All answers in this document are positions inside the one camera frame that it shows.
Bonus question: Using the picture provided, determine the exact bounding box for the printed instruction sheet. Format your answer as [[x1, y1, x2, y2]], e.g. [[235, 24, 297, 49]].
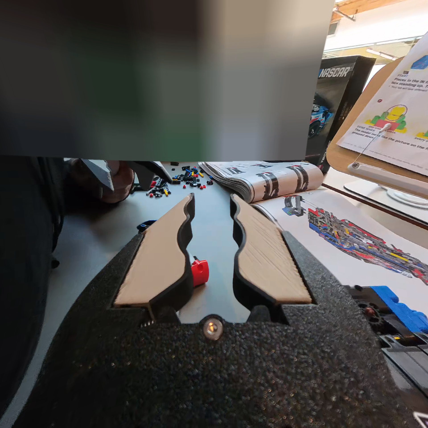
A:
[[336, 32, 428, 176]]

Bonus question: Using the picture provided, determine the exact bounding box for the grey desk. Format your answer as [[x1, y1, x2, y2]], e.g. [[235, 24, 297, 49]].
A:
[[0, 160, 335, 428]]

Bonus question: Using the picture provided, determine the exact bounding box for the black panel toy brick assembly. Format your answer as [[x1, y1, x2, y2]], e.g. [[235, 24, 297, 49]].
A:
[[136, 219, 210, 287]]

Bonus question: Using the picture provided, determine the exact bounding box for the person's left hand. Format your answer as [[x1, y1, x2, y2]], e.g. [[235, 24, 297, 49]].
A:
[[100, 160, 135, 203]]

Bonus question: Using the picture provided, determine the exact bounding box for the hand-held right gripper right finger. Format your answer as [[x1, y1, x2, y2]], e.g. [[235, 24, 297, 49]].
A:
[[230, 193, 313, 311]]

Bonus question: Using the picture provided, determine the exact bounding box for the black printed box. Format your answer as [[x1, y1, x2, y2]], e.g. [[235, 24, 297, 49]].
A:
[[306, 55, 377, 171]]

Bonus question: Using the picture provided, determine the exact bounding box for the white adjoining table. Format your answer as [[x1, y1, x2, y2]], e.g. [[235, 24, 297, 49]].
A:
[[323, 167, 428, 241]]

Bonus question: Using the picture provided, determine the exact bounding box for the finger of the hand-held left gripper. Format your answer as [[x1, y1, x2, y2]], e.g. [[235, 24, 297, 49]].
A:
[[80, 159, 115, 192], [129, 160, 174, 192]]

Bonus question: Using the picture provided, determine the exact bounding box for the red blue toy brick car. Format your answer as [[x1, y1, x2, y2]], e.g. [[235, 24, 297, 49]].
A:
[[346, 284, 428, 398]]

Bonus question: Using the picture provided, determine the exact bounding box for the pile of loose toy bricks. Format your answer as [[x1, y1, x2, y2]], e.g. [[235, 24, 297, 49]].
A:
[[145, 161, 214, 198]]

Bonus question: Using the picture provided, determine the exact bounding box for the open building instruction booklet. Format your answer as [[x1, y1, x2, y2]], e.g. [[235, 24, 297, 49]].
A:
[[198, 161, 428, 313]]

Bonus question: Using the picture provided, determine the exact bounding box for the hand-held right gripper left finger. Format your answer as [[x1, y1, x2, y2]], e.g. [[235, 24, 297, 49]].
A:
[[114, 193, 196, 313]]

